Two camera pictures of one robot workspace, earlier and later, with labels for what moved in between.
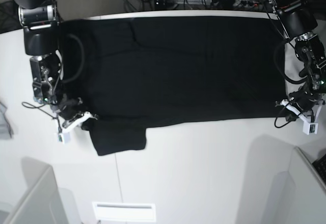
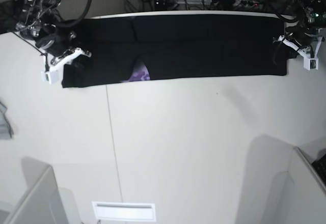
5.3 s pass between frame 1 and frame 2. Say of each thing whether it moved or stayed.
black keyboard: stayed
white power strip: stayed
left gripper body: moved
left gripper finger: moved
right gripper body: moved
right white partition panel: stayed
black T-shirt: moved
